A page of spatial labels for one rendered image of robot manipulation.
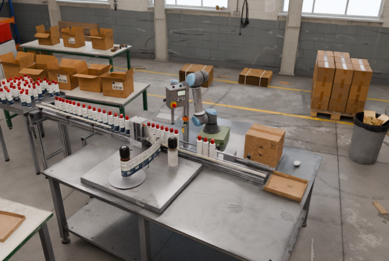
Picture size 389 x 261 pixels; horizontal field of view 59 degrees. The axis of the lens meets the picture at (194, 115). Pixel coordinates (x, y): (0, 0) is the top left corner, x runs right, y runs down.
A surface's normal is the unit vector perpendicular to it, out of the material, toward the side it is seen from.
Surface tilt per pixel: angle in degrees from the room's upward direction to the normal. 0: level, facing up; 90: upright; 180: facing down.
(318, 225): 0
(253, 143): 90
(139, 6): 90
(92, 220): 1
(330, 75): 90
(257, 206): 0
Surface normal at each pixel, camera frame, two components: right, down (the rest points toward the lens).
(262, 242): 0.01, -0.90
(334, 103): -0.36, 0.40
